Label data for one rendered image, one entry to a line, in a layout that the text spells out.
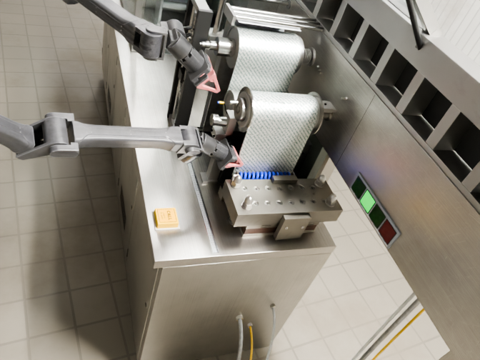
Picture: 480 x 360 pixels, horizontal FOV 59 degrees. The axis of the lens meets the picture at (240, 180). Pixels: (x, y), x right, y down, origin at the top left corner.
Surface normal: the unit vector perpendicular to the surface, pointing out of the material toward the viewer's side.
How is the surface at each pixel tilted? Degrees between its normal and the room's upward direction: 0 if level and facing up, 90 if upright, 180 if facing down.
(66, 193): 0
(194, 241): 0
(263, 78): 92
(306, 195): 0
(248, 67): 92
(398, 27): 90
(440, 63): 90
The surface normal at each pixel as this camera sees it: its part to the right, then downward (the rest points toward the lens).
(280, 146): 0.28, 0.70
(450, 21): -0.88, 0.10
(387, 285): 0.26, -0.71
